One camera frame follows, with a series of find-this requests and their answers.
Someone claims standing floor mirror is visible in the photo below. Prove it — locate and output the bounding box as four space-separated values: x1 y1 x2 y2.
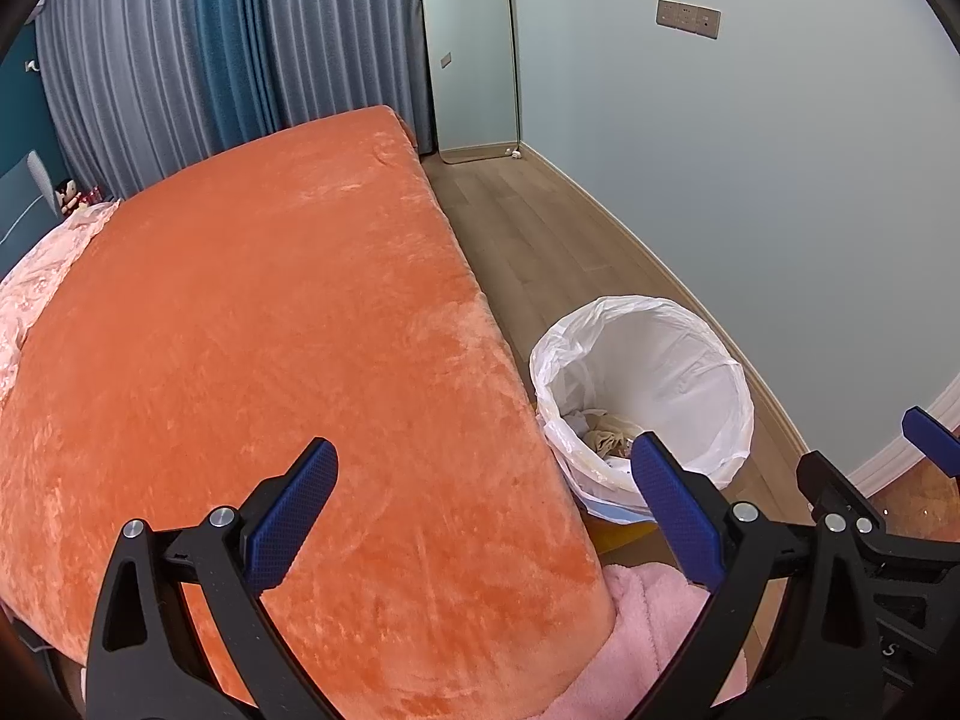
418 0 523 167

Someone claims blue curtain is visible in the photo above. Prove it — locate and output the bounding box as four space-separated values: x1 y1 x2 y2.
191 0 290 149

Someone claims pink bedding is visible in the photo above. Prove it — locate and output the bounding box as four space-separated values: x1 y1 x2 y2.
0 199 122 400

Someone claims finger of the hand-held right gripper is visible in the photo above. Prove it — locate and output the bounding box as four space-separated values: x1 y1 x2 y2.
796 450 887 538
902 406 960 481

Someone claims yellow waste bin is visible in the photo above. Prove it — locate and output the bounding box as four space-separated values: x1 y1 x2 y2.
581 496 662 553

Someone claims white-lined trash bin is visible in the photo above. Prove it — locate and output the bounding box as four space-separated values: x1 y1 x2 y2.
529 295 755 512

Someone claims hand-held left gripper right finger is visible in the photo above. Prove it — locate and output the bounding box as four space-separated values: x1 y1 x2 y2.
631 431 893 720

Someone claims grey curtain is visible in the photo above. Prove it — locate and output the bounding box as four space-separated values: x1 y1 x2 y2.
33 0 226 200
255 0 440 156

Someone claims white baseboard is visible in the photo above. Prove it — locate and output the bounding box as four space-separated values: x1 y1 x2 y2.
517 142 960 500

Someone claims orange plush blanket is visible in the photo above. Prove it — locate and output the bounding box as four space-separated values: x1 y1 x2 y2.
0 105 618 720

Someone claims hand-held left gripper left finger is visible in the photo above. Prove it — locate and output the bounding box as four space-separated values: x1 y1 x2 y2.
85 436 340 720

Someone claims pink fleece garment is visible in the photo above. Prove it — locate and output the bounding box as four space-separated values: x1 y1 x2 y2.
544 561 751 720

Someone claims crumpled paper and plastic heap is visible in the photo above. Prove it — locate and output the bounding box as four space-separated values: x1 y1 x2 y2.
562 406 653 482

